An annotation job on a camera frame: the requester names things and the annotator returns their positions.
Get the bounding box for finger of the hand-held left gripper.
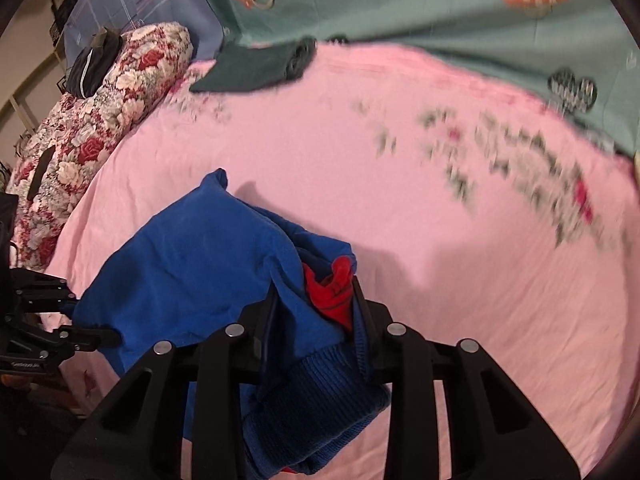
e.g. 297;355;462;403
52;325;123;355
9;267;80;317

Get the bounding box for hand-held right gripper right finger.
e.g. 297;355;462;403
350;276;582;480

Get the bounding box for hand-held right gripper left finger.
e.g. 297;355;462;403
50;284;281;480

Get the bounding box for blue sweater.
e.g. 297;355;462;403
72;168;392;478

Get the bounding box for pink floral bedsheet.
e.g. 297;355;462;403
44;42;640;480

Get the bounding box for floral red pillow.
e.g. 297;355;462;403
7;22;195;271

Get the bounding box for black bag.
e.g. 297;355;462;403
66;29;124;99

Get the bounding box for dark green folded cloth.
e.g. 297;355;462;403
189;36;319;94

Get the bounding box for blue plaid pillow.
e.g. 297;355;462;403
64;0;228;63

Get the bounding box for teal heart print sheet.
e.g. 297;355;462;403
192;0;640;158

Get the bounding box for dark strap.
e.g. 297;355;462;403
29;146;57;197

